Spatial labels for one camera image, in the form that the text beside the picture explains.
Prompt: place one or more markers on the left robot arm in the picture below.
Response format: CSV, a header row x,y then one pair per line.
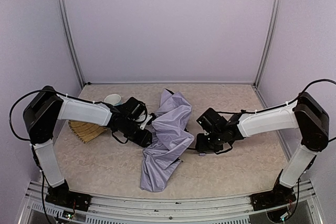
x,y
49,106

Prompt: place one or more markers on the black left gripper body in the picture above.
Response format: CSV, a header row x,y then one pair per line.
x,y
145,139

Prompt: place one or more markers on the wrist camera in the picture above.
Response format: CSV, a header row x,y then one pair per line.
x,y
137,111
211,121

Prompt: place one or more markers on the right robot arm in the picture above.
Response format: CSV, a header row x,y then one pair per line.
x,y
303,113

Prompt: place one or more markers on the aluminium front rail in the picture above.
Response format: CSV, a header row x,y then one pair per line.
x,y
227,209

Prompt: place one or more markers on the lilac folding umbrella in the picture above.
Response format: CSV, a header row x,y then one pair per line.
x,y
170,141

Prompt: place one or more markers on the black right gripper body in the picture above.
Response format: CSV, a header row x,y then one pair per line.
x,y
202,145

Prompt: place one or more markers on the woven bamboo tray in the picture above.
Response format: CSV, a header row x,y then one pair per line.
x,y
86,132

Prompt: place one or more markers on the right frame post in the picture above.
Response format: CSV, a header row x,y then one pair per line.
x,y
267,46

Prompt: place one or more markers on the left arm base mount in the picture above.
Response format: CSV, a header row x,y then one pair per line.
x,y
68,199

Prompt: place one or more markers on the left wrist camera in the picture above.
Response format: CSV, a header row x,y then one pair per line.
x,y
137,111

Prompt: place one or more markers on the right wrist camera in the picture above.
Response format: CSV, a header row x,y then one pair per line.
x,y
211,121

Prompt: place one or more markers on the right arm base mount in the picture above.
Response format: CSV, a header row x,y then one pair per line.
x,y
272,198

